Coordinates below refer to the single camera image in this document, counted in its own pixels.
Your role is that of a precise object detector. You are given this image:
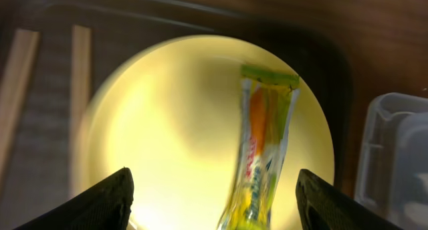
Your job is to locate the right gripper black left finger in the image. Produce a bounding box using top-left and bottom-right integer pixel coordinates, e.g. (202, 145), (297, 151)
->
(15, 167), (134, 230)

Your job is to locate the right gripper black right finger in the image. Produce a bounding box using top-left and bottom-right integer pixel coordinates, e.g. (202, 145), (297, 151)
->
(296, 169), (400, 230)

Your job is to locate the green yellow snack wrapper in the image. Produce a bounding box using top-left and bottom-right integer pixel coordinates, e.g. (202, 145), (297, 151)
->
(217, 64), (300, 230)

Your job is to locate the wooden chopstick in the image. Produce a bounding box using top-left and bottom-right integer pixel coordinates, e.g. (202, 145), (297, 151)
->
(69, 25), (92, 198)
(1, 29), (40, 181)

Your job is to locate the clear plastic waste bin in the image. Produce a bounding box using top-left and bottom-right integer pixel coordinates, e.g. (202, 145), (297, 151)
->
(354, 93), (427, 229)

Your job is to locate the dark brown serving tray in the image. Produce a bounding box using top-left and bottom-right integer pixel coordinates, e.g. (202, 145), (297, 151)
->
(1, 0), (352, 229)

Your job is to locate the yellow plate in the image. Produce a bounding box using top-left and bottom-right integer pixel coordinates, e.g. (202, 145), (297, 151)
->
(74, 34), (336, 230)

